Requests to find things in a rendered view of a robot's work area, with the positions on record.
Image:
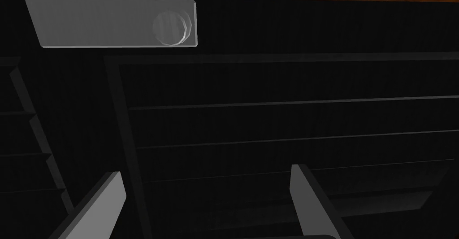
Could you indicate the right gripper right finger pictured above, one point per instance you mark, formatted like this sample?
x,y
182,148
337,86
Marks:
x,y
311,205

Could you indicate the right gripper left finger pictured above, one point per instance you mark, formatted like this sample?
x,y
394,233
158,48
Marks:
x,y
96,210

